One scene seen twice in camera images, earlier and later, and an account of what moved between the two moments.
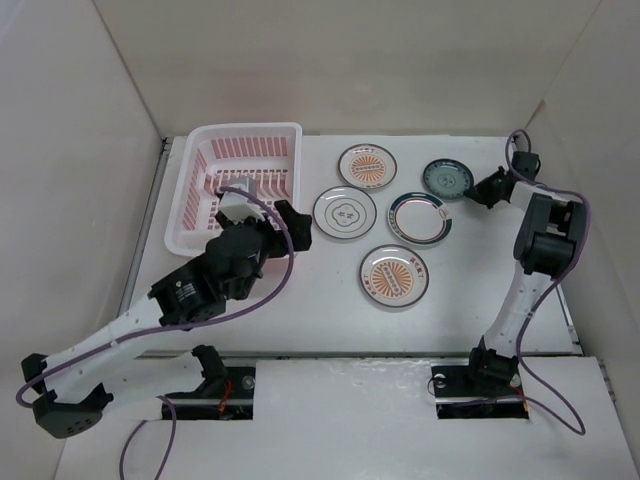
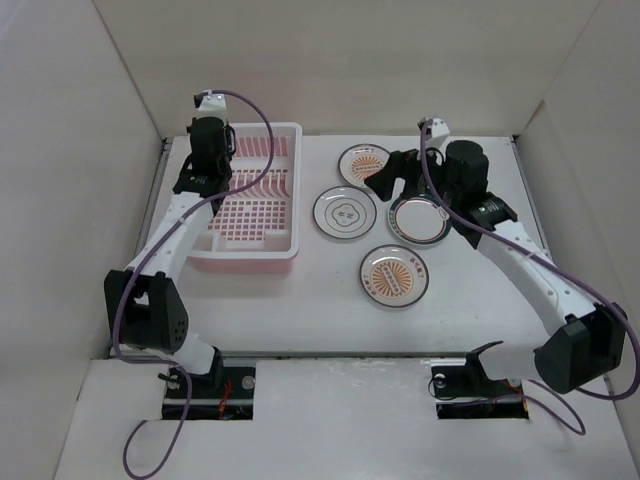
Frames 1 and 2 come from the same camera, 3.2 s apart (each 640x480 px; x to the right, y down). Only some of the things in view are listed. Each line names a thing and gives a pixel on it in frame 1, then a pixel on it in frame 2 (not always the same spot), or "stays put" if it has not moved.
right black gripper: [479, 190] to [402, 165]
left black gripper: [298, 226] to [224, 125]
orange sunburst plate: [394, 276] stays put
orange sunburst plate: [367, 166] stays put
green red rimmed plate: [419, 218] stays put
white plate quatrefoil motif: [344, 212] stays put
